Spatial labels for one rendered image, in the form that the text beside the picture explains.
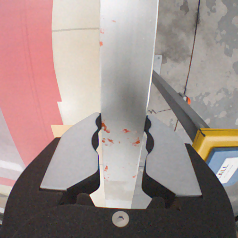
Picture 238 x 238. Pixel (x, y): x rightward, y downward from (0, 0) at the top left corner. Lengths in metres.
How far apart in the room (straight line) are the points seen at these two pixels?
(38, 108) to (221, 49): 1.33
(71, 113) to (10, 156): 0.15
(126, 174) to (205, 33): 1.21
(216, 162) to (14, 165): 0.34
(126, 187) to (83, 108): 0.11
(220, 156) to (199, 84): 1.10
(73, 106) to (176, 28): 1.09
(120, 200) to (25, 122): 0.16
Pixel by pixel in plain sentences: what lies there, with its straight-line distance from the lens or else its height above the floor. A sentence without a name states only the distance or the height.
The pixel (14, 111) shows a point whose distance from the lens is 0.21.
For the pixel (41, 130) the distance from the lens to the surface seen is 0.20.
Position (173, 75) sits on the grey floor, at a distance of 1.21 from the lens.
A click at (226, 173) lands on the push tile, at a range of 0.30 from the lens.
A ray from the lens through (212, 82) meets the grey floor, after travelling 1.39.
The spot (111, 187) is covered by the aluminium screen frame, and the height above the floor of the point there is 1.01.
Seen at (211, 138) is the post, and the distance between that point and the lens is 0.24.
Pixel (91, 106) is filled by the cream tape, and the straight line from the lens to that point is 0.15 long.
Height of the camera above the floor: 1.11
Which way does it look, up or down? 60 degrees down
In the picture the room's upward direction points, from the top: 178 degrees counter-clockwise
